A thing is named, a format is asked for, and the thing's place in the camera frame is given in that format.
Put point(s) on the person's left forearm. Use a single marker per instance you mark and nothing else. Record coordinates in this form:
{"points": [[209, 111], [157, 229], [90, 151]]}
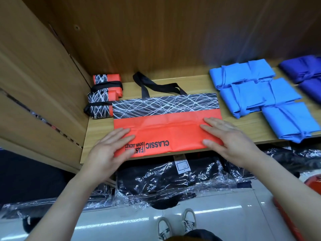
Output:
{"points": [[55, 213]]}

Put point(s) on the black wrapped bag with tag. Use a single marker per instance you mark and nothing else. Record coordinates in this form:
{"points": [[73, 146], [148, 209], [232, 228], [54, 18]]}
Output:
{"points": [[155, 183]]}

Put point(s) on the person's right shoe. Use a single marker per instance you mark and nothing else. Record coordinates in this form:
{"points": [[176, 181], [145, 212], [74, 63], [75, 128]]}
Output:
{"points": [[188, 221]]}

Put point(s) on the person's right leg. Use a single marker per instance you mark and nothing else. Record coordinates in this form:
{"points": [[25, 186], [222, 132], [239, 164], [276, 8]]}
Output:
{"points": [[195, 236]]}

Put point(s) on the light blue non-woven bag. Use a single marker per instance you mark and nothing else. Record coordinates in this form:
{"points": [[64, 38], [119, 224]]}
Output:
{"points": [[291, 122], [245, 97], [262, 70], [229, 75], [286, 90]]}

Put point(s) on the red shopping basket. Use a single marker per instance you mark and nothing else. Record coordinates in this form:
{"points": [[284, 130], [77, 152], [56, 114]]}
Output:
{"points": [[296, 218]]}

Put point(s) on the person's right hand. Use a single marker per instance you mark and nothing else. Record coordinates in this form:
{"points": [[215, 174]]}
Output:
{"points": [[235, 143]]}

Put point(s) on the black plastic-wrapped bag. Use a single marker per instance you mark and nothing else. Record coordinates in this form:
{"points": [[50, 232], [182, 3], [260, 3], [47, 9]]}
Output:
{"points": [[20, 208], [291, 158]]}

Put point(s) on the wooden shelf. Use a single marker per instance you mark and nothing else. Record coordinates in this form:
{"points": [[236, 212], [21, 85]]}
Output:
{"points": [[165, 32]]}

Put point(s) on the red bag with black lettering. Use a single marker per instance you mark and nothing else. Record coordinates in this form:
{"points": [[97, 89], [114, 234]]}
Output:
{"points": [[100, 102], [165, 128]]}

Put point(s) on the white paper tag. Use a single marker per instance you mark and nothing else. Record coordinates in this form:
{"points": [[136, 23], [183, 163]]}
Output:
{"points": [[182, 165]]}

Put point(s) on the person's right forearm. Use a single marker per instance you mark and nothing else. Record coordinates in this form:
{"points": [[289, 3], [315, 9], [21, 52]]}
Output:
{"points": [[291, 193]]}

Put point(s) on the person's left hand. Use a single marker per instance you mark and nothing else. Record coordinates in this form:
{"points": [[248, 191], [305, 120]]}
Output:
{"points": [[103, 160]]}

